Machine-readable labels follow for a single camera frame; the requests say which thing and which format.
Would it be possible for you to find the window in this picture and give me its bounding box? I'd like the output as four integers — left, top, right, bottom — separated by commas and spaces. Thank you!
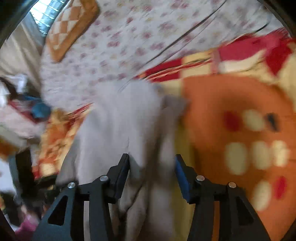
30, 0, 70, 35

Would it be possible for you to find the grey garment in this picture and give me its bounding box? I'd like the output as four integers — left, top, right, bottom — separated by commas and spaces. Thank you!
55, 80, 190, 241

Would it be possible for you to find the orange printed blanket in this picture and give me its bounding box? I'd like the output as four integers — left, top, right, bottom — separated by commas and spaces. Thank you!
32, 28, 296, 241

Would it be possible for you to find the beige curtain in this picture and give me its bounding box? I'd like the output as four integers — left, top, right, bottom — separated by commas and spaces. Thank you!
0, 23, 47, 79

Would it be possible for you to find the white floral quilt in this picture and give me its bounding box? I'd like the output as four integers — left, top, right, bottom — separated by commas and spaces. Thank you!
40, 0, 285, 112

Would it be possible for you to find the blue bag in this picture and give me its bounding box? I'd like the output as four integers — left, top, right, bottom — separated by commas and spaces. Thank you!
23, 94, 51, 118

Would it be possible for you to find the orange checkered pillow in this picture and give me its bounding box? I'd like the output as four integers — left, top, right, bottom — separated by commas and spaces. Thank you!
45, 0, 101, 63

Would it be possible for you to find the white cloth pile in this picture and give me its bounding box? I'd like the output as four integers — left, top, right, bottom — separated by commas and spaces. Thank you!
0, 74, 47, 149

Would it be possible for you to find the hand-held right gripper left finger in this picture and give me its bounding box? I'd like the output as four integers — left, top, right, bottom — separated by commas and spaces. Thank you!
31, 153, 130, 241

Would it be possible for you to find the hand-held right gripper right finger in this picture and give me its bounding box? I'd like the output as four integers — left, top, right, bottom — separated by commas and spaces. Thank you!
174, 154, 271, 241

